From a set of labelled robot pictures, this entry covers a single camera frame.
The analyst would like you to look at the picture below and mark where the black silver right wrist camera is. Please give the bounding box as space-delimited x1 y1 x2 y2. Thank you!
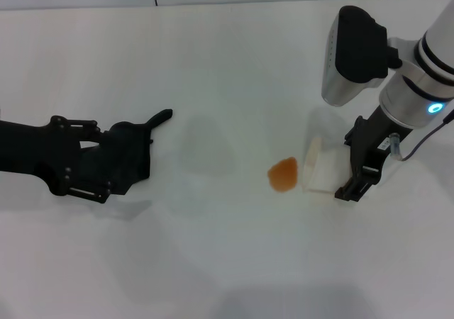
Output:
321 5 404 108

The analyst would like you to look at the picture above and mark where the grey right arm cable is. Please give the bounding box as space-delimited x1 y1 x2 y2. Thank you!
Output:
389 108 454 162

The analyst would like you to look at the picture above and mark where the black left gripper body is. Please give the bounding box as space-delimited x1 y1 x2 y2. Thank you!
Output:
0 115 83 196

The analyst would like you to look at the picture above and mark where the orange liquid stain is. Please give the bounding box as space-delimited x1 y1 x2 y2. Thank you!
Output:
267 157 299 194

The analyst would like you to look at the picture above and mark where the white paper cup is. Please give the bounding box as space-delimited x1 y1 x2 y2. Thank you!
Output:
301 136 356 194

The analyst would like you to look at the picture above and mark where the dark blue rag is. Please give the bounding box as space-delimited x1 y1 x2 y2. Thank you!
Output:
77 108 174 196

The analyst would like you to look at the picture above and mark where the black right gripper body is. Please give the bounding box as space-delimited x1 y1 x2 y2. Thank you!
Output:
350 105 413 179

